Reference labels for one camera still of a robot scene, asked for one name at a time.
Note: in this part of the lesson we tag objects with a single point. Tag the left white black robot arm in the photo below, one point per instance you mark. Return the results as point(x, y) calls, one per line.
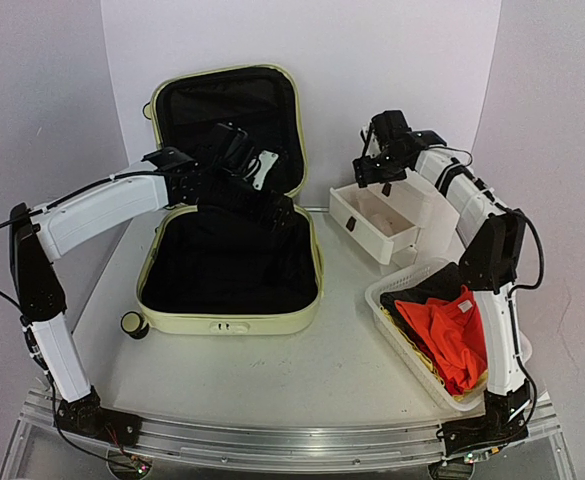
point(44, 237)

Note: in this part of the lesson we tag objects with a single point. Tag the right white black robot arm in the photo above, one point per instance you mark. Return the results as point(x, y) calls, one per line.
point(492, 235)

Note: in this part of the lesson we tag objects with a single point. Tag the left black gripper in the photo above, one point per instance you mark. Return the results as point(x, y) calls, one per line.
point(259, 216)

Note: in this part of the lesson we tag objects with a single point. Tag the orange red garment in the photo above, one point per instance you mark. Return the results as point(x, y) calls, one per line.
point(453, 332)

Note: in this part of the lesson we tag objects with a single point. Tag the pale green hard-shell suitcase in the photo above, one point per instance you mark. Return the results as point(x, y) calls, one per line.
point(209, 271)

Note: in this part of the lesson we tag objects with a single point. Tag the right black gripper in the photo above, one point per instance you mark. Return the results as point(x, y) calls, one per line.
point(372, 170)

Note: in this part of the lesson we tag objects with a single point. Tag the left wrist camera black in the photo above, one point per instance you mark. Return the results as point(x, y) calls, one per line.
point(228, 152)

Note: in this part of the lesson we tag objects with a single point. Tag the black garment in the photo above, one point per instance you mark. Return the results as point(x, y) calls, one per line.
point(441, 287)

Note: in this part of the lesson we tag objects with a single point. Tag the yellow garment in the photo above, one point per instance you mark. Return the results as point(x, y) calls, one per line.
point(410, 336)

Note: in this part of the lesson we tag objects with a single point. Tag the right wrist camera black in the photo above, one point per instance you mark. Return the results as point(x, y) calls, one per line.
point(385, 128)

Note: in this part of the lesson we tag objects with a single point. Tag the white three-drawer storage cabinet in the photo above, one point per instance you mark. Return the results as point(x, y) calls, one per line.
point(393, 211)

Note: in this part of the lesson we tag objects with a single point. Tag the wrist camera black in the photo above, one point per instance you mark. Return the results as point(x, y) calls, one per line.
point(228, 152)
point(385, 128)

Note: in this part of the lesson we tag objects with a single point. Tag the white perforated plastic basket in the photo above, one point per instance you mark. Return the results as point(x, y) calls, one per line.
point(419, 362)

